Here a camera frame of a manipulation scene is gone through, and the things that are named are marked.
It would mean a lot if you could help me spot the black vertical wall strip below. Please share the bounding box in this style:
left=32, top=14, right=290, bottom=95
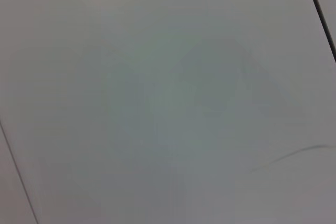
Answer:
left=303, top=0, right=336, bottom=63

